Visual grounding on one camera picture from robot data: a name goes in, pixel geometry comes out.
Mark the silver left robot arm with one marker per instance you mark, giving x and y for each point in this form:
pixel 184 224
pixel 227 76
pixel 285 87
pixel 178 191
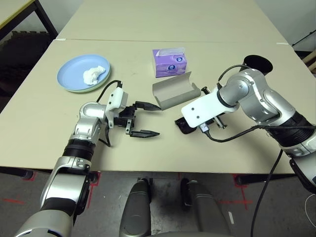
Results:
pixel 61 177

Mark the red floor tape cross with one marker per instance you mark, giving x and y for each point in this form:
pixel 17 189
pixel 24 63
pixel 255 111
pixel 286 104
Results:
pixel 243 195

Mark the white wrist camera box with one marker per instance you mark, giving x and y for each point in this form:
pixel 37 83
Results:
pixel 205 108
pixel 116 97

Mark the side table with black frame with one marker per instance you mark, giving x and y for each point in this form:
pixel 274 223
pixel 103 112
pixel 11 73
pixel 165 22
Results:
pixel 12 10

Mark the grey left robot leg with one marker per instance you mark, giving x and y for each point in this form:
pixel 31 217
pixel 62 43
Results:
pixel 135 209

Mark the green plastic plate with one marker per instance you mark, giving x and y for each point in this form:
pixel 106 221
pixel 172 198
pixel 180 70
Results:
pixel 85 91

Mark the black sunglasses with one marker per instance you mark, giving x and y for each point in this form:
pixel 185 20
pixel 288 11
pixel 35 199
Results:
pixel 182 127

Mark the white floor tape strip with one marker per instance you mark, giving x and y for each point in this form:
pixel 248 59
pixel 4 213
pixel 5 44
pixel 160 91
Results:
pixel 231 217

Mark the wooden frame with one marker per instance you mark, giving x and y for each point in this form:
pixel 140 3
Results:
pixel 311 58

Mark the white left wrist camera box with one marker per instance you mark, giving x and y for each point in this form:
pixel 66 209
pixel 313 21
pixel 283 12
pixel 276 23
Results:
pixel 116 97

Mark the grey glasses case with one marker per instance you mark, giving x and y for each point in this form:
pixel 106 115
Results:
pixel 172 93

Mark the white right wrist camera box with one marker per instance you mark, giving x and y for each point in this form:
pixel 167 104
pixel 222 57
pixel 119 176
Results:
pixel 205 108

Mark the grey robot leg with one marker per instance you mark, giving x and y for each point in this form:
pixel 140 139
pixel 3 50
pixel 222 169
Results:
pixel 135 209
pixel 205 209

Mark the white tissue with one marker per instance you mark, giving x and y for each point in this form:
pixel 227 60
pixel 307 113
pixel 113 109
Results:
pixel 92 75

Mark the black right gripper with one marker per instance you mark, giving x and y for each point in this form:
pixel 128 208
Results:
pixel 218 121

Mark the blue plastic plate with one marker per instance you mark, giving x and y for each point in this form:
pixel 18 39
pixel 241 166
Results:
pixel 71 71

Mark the grey right robot leg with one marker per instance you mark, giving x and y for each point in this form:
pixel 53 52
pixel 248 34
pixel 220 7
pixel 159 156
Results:
pixel 205 209

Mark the red floor tape mark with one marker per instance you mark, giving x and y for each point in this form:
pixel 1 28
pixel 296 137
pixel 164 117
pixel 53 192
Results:
pixel 89 195

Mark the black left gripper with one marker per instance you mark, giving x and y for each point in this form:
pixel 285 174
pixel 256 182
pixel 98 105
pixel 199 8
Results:
pixel 127 118

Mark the black plastic cup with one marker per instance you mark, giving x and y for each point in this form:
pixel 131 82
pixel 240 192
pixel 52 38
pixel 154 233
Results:
pixel 259 63

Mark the purple tissue pack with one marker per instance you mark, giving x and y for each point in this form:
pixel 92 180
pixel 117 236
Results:
pixel 170 66

